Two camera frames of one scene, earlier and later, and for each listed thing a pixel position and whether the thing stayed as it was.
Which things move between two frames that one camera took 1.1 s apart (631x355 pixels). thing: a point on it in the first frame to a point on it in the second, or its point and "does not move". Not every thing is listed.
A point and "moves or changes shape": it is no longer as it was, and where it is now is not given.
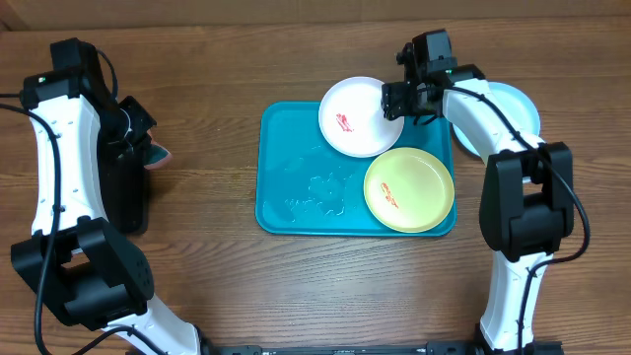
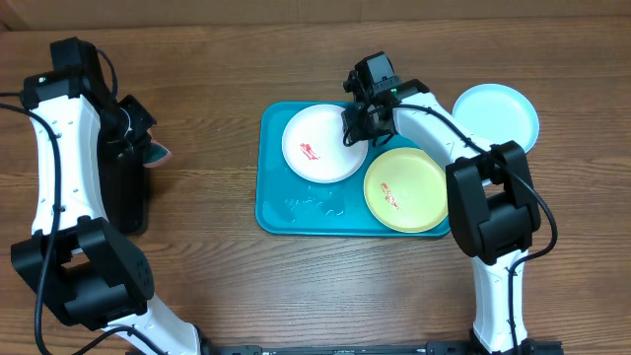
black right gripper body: (409, 104) to (367, 128)
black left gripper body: (126, 130) does not move
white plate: (351, 118) moves or changes shape
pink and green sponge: (159, 155) does not move
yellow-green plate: (408, 189) does not move
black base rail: (437, 348) does not move
